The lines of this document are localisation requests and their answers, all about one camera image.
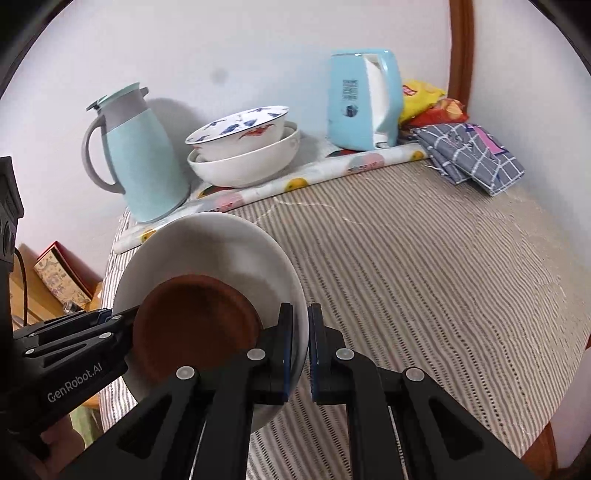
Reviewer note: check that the large white bowl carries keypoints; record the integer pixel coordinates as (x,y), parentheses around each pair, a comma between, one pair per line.
(244,168)

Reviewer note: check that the brown wooden frame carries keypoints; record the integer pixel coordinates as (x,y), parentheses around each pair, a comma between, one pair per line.
(461,46)

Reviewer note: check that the red patterned box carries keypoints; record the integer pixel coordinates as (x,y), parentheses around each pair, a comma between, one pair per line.
(60,277)

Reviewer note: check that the light blue thermos jug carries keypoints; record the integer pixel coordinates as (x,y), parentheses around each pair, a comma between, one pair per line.
(143,161)

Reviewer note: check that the white round plate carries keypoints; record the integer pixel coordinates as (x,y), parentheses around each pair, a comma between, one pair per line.
(217,249)

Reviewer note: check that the grey plaid folded cloth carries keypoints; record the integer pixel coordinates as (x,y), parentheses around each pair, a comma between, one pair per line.
(471,157)

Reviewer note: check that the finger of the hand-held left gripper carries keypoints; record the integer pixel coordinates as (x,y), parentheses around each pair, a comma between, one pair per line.
(69,325)
(92,346)

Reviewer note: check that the striped beige tablecloth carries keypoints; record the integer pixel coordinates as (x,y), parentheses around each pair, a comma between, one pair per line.
(415,277)

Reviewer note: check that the red chip bag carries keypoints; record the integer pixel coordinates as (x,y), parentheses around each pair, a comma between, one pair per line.
(443,113)

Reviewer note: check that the small brown plate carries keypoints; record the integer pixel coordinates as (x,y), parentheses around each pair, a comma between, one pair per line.
(194,323)

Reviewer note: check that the light blue electric kettle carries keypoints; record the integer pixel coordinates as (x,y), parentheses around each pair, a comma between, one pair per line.
(353,106)

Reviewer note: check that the yellow chip bag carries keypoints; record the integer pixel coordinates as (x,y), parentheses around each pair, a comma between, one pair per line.
(422,99)

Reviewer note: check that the plain white bowl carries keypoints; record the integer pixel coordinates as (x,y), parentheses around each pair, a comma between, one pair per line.
(291,129)

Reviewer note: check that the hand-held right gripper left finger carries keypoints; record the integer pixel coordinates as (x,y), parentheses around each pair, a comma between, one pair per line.
(288,341)

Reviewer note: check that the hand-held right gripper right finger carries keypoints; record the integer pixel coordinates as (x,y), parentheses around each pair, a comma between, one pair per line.
(314,350)

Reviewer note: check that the white bowl with fish print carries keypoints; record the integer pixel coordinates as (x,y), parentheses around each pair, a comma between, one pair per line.
(240,134)

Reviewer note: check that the fruit print table mat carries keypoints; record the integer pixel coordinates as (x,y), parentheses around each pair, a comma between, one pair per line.
(314,173)

